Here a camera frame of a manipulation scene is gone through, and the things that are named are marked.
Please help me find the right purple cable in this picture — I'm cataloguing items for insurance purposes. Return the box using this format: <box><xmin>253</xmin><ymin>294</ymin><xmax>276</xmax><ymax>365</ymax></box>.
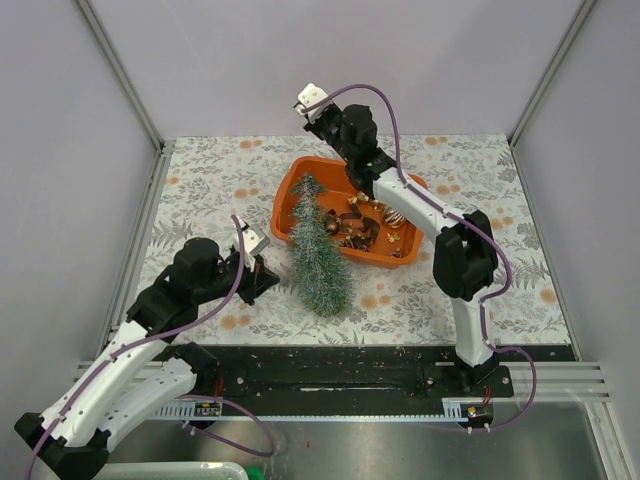
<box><xmin>304</xmin><ymin>82</ymin><xmax>539</xmax><ymax>434</ymax></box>

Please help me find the white plastic bin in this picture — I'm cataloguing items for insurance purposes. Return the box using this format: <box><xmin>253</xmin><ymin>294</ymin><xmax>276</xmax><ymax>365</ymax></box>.
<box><xmin>96</xmin><ymin>461</ymin><xmax>248</xmax><ymax>480</ymax></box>

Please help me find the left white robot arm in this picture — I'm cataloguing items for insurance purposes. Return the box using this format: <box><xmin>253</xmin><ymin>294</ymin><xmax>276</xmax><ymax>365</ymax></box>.
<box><xmin>14</xmin><ymin>229</ymin><xmax>279</xmax><ymax>479</ymax></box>

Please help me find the floral patterned table mat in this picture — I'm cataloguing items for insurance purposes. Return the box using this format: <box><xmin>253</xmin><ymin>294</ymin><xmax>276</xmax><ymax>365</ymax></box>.
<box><xmin>134</xmin><ymin>134</ymin><xmax>570</xmax><ymax>345</ymax></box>

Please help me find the small frosted christmas tree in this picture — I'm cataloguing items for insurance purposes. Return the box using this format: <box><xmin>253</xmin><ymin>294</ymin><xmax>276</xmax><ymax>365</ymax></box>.
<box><xmin>289</xmin><ymin>173</ymin><xmax>355</xmax><ymax>318</ymax></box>

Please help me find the orange plastic tray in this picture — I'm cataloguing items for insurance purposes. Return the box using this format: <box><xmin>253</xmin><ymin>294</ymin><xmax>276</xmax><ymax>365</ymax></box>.
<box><xmin>271</xmin><ymin>156</ymin><xmax>423</xmax><ymax>269</ymax></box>

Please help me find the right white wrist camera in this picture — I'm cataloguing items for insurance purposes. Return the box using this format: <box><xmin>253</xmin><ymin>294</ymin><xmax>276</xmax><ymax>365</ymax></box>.
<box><xmin>293</xmin><ymin>83</ymin><xmax>334</xmax><ymax>124</ymax></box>

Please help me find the large gold striped bauble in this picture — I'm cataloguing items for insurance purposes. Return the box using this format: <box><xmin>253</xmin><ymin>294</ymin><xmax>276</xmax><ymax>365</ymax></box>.
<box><xmin>382</xmin><ymin>206</ymin><xmax>406</xmax><ymax>229</ymax></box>

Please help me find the brown ribbon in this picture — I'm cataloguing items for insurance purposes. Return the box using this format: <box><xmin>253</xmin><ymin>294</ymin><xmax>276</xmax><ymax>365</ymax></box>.
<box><xmin>324</xmin><ymin>196</ymin><xmax>382</xmax><ymax>252</ymax></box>

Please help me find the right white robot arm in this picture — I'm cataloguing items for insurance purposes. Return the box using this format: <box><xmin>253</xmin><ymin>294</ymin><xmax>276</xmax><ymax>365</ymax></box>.
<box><xmin>295</xmin><ymin>102</ymin><xmax>498</xmax><ymax>390</ymax></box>

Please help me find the white slotted cable duct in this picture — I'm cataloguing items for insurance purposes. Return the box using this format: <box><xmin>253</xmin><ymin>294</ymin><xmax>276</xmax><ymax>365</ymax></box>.
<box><xmin>151</xmin><ymin>401</ymin><xmax>222</xmax><ymax>421</ymax></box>

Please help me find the green object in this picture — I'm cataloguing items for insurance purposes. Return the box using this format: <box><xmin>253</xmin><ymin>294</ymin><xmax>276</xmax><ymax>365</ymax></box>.
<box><xmin>246</xmin><ymin>467</ymin><xmax>265</xmax><ymax>480</ymax></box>

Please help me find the purple cable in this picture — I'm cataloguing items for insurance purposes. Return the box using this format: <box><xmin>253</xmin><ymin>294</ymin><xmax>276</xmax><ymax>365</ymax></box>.
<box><xmin>23</xmin><ymin>214</ymin><xmax>279</xmax><ymax>480</ymax></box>
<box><xmin>304</xmin><ymin>82</ymin><xmax>539</xmax><ymax>434</ymax></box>

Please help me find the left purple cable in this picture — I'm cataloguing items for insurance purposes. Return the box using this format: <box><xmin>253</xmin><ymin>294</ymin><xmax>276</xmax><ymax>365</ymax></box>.
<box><xmin>23</xmin><ymin>214</ymin><xmax>279</xmax><ymax>480</ymax></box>

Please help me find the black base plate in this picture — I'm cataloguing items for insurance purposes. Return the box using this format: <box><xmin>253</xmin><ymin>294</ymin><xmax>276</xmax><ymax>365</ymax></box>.
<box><xmin>194</xmin><ymin>346</ymin><xmax>514</xmax><ymax>418</ymax></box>

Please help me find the aluminium frame rail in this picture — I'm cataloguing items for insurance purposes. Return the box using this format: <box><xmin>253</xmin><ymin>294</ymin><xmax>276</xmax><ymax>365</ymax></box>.
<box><xmin>74</xmin><ymin>0</ymin><xmax>166</xmax><ymax>151</ymax></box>

